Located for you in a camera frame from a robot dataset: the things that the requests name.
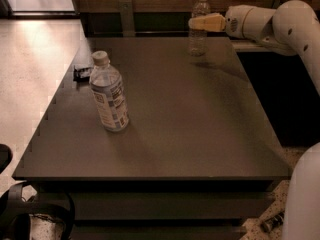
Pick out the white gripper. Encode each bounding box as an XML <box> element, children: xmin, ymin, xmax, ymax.
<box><xmin>188</xmin><ymin>5</ymin><xmax>254</xmax><ymax>39</ymax></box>

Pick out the clear water bottle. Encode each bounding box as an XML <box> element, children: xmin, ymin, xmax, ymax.
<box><xmin>188</xmin><ymin>0</ymin><xmax>210</xmax><ymax>56</ymax></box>

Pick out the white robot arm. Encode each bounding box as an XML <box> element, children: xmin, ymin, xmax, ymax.
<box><xmin>188</xmin><ymin>0</ymin><xmax>320</xmax><ymax>240</ymax></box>

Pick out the blue label plastic bottle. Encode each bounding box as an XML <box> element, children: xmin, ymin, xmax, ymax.
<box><xmin>89</xmin><ymin>51</ymin><xmax>129</xmax><ymax>132</ymax></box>

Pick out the small black clip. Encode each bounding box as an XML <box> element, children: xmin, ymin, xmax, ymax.
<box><xmin>73</xmin><ymin>67</ymin><xmax>93</xmax><ymax>82</ymax></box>

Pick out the white power strip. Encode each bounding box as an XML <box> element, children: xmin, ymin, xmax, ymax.
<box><xmin>260</xmin><ymin>211</ymin><xmax>284</xmax><ymax>233</ymax></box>

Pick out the dark grey drawer cabinet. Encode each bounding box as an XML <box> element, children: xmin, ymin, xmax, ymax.
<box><xmin>32</xmin><ymin>179</ymin><xmax>279</xmax><ymax>240</ymax></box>

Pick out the black chair base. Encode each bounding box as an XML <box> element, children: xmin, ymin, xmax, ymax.
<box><xmin>0</xmin><ymin>182</ymin><xmax>75</xmax><ymax>240</ymax></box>

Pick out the right metal wall bracket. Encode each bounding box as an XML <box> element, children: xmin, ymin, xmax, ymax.
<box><xmin>272</xmin><ymin>0</ymin><xmax>288</xmax><ymax>9</ymax></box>

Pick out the metal wall bracket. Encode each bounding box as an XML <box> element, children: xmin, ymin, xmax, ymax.
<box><xmin>119</xmin><ymin>0</ymin><xmax>135</xmax><ymax>37</ymax></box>
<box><xmin>272</xmin><ymin>0</ymin><xmax>288</xmax><ymax>9</ymax></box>

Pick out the left metal wall bracket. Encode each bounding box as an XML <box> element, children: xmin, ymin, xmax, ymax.
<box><xmin>119</xmin><ymin>0</ymin><xmax>135</xmax><ymax>37</ymax></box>

